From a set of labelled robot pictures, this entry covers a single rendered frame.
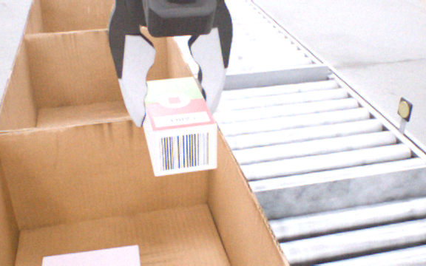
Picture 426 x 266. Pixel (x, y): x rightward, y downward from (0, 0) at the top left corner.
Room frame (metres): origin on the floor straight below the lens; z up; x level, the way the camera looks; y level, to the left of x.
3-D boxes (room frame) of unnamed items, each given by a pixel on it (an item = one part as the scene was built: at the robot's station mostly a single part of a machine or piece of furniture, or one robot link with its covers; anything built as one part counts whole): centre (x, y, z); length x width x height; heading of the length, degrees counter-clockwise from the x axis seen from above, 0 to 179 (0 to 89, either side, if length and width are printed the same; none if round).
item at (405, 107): (1.07, -0.48, 0.78); 0.05 x 0.01 x 0.11; 13
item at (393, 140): (1.00, -0.23, 0.72); 0.52 x 0.05 x 0.05; 103
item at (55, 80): (0.76, 0.19, 0.97); 0.39 x 0.29 x 0.17; 13
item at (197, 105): (0.40, 0.03, 1.15); 0.10 x 0.06 x 0.05; 13
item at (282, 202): (0.78, -0.28, 0.76); 0.46 x 0.01 x 0.09; 103
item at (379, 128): (1.07, -0.21, 0.72); 0.52 x 0.05 x 0.05; 103
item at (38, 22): (1.15, 0.27, 0.97); 0.39 x 0.29 x 0.17; 13
